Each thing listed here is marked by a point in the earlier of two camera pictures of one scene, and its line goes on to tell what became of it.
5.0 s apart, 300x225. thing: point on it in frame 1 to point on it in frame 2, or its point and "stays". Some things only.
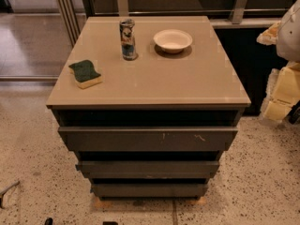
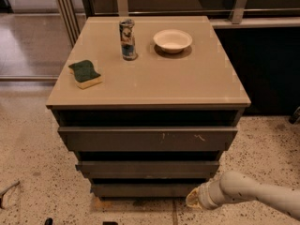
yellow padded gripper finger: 269,37 to 192,199
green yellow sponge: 84,74 stays
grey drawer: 151,190 stays
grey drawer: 149,139 stays
